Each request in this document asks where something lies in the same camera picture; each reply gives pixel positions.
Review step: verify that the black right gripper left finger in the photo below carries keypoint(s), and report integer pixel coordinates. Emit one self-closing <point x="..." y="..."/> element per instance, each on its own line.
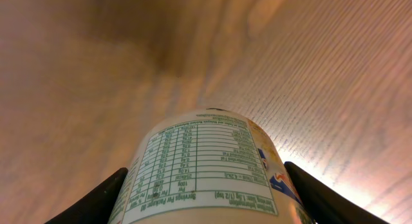
<point x="97" y="205"/>

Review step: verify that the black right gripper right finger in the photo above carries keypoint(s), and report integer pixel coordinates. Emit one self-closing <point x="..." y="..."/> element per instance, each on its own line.
<point x="324" y="204"/>

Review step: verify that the green lid jar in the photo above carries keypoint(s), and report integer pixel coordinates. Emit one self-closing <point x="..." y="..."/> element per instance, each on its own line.
<point x="208" y="166"/>

